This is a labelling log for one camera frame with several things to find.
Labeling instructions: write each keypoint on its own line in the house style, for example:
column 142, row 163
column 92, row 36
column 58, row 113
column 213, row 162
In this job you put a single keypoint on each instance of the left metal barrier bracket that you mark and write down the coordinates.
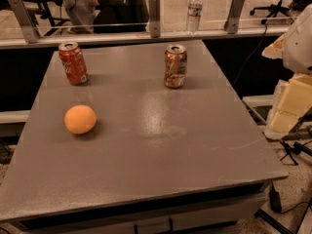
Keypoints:
column 28, row 28

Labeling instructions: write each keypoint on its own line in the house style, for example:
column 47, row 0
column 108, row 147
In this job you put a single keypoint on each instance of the clear plastic water bottle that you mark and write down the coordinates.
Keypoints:
column 194, row 11

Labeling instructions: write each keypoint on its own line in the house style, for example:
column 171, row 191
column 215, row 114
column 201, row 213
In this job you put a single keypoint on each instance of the black power adapter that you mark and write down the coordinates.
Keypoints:
column 275, row 201

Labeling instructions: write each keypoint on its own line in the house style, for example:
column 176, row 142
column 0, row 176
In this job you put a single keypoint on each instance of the red soda can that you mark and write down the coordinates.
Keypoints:
column 73, row 62

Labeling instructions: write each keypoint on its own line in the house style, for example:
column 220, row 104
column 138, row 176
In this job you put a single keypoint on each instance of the metal barrier bracket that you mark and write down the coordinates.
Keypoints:
column 232, row 23
column 154, row 18
column 28, row 28

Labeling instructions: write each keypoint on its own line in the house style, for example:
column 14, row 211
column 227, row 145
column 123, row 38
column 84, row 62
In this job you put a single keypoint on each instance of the orange brown soda can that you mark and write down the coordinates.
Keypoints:
column 175, row 66

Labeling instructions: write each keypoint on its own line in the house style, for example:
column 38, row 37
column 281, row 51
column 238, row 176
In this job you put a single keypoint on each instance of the seated person in background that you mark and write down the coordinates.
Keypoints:
column 82, row 15

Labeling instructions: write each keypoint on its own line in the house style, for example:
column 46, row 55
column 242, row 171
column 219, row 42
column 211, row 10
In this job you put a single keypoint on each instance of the orange fruit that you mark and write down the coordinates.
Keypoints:
column 80, row 119

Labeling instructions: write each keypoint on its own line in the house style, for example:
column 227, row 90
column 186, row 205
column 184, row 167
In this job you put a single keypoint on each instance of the middle metal barrier bracket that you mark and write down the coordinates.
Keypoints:
column 154, row 18

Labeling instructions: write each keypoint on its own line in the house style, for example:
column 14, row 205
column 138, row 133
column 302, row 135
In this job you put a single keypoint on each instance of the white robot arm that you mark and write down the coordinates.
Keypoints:
column 297, row 47

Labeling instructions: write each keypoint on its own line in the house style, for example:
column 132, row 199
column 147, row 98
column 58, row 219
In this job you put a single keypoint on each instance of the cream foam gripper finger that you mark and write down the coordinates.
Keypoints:
column 291, row 101
column 274, row 50

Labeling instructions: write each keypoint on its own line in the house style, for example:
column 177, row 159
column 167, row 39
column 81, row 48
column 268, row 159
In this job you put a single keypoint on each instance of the right metal barrier bracket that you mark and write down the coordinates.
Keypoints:
column 232, row 23

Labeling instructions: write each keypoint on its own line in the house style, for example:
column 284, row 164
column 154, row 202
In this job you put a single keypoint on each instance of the black tripod stand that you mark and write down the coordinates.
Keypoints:
column 296, row 149

